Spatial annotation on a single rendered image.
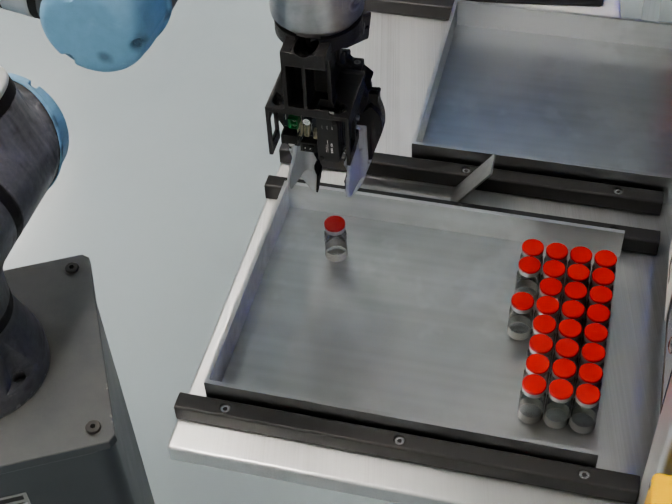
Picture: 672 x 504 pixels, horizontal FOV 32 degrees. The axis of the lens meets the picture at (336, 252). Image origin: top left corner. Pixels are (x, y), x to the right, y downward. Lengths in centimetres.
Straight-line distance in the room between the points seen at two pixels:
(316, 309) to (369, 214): 13
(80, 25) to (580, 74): 73
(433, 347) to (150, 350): 122
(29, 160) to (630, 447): 62
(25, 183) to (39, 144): 5
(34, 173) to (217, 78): 166
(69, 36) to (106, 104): 199
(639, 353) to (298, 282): 33
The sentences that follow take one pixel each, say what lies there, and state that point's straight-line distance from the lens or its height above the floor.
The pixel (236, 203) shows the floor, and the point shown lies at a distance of 249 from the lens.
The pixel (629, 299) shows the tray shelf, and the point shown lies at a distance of 115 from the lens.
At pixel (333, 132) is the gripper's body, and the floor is 110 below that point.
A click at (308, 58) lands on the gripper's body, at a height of 118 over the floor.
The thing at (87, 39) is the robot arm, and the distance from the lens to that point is 80.
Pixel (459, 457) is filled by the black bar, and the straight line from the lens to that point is 100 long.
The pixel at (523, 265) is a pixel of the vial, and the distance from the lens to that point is 110.
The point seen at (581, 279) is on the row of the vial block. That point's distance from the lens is 109.
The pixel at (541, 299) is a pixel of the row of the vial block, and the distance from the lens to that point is 107.
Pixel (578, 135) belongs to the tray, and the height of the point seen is 88.
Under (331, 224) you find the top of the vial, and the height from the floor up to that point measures 93.
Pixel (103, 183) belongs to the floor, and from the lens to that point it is 259.
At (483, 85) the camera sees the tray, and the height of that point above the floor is 88.
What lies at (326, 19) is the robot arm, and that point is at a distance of 91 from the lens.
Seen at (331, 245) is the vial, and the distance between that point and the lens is 114.
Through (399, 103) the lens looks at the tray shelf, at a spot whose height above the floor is 88.
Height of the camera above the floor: 174
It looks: 47 degrees down
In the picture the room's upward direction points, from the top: 3 degrees counter-clockwise
